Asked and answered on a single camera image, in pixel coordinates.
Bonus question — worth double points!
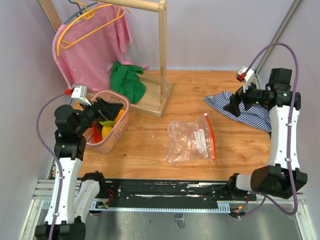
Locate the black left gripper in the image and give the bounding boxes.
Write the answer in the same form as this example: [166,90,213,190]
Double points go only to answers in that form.
[75,96,124,135]

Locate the orange yellow fake mango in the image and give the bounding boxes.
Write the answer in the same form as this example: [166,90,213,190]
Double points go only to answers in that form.
[114,109,125,125]

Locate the green fake round fruit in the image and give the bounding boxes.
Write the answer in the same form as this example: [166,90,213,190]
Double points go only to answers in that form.
[99,120,115,127]

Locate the yellow fake lemon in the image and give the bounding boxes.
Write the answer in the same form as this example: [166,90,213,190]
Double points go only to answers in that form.
[101,125,113,140]

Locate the fake watermelon slice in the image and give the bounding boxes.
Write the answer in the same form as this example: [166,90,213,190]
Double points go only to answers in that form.
[92,125,102,144]

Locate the clear zip top bag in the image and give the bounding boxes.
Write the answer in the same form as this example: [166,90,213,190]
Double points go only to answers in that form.
[165,112,216,165]

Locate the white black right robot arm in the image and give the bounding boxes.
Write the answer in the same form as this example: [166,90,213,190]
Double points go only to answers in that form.
[224,66,308,200]

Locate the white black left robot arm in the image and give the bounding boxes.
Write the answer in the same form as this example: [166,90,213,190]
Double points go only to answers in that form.
[34,97,123,240]

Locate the blue white striped cloth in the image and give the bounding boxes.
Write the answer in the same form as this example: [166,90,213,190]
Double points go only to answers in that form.
[204,91,272,133]

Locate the green cloth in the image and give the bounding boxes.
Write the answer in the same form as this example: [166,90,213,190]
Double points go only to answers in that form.
[110,61,147,104]

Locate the pink plastic basket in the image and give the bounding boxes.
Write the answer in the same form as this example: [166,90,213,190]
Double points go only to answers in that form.
[86,90,131,154]

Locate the wooden clothes rack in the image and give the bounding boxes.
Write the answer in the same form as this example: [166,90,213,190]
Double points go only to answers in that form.
[40,0,173,118]

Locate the pink shirt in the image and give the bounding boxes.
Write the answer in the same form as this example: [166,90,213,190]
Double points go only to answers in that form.
[52,2,134,92]

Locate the yellow clothes hanger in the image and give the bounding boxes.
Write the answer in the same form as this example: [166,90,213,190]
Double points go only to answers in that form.
[53,3,133,62]

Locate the dark green clothes hanger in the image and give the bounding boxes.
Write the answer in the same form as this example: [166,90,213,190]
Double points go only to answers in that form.
[63,0,97,25]

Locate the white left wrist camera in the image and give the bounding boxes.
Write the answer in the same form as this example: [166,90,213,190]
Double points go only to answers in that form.
[71,84,92,106]

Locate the aluminium frame post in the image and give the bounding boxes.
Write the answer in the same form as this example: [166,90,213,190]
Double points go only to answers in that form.
[255,0,304,75]

